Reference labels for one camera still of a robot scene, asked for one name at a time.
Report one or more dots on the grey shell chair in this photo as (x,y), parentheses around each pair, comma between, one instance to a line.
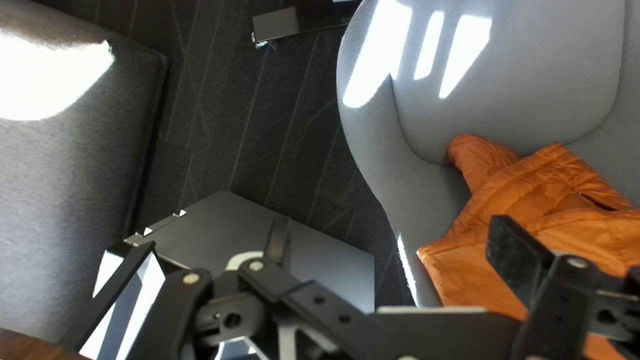
(532,80)

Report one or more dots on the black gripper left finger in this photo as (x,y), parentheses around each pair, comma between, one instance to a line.
(180,307)

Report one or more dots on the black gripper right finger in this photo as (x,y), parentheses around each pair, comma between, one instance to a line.
(560,301)

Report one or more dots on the orange jacket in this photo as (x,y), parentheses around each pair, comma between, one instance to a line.
(532,192)

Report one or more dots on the dark grey fabric sofa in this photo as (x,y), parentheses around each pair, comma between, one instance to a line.
(67,201)

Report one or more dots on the grey ottoman with tray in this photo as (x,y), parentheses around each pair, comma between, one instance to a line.
(221,226)

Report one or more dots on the round dark wooden table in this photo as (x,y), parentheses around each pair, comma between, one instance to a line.
(26,346)

